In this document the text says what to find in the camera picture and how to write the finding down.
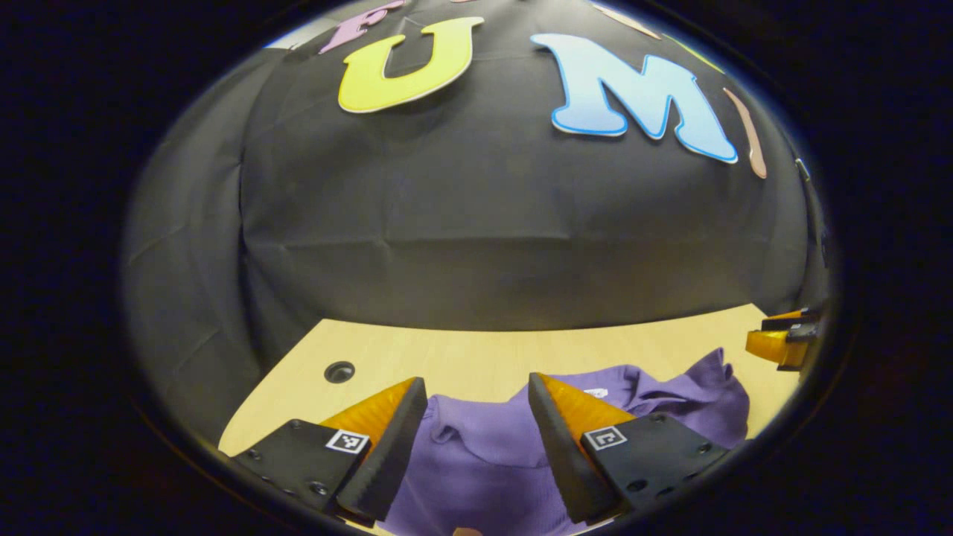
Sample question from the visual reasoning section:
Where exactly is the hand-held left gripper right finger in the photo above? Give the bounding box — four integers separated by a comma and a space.
528, 372, 730, 526

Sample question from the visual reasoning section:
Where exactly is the black backdrop cloth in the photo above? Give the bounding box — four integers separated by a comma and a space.
121, 0, 831, 447

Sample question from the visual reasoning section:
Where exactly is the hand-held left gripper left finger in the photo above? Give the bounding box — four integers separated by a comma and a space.
231, 377, 429, 522

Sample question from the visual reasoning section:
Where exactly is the purple button shirt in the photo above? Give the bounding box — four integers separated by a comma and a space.
376, 348, 751, 536

